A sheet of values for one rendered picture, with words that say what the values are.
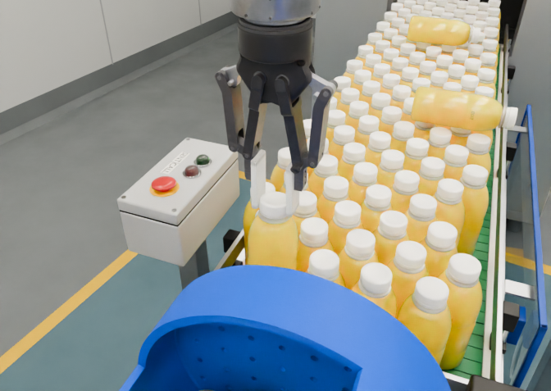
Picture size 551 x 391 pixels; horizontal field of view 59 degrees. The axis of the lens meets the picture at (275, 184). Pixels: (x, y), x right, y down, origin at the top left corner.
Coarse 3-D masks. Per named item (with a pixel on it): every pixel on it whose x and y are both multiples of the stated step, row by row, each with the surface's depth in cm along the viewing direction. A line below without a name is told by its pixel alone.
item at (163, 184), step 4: (164, 176) 73; (168, 176) 73; (156, 180) 73; (160, 180) 72; (164, 180) 72; (168, 180) 72; (172, 180) 73; (152, 184) 72; (156, 184) 72; (160, 184) 72; (164, 184) 72; (168, 184) 72; (172, 184) 72; (156, 188) 71; (160, 188) 71; (164, 188) 71; (168, 188) 71; (172, 188) 72
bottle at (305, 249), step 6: (300, 234) 71; (300, 240) 70; (300, 246) 70; (306, 246) 69; (312, 246) 69; (318, 246) 69; (324, 246) 69; (330, 246) 70; (300, 252) 70; (306, 252) 69; (300, 258) 70; (306, 258) 69; (300, 264) 70; (306, 264) 69; (300, 270) 70; (306, 270) 70
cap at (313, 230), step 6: (306, 222) 70; (312, 222) 70; (318, 222) 70; (324, 222) 70; (300, 228) 69; (306, 228) 68; (312, 228) 69; (318, 228) 69; (324, 228) 68; (306, 234) 68; (312, 234) 68; (318, 234) 68; (324, 234) 68; (306, 240) 69; (312, 240) 68; (318, 240) 68; (324, 240) 69
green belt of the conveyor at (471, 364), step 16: (496, 80) 158; (496, 96) 148; (480, 240) 94; (480, 256) 90; (480, 272) 87; (480, 320) 78; (480, 336) 75; (480, 352) 73; (464, 368) 71; (480, 368) 71
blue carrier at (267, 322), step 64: (192, 320) 39; (256, 320) 36; (320, 320) 36; (384, 320) 38; (128, 384) 44; (192, 384) 54; (256, 384) 50; (320, 384) 46; (384, 384) 34; (448, 384) 40
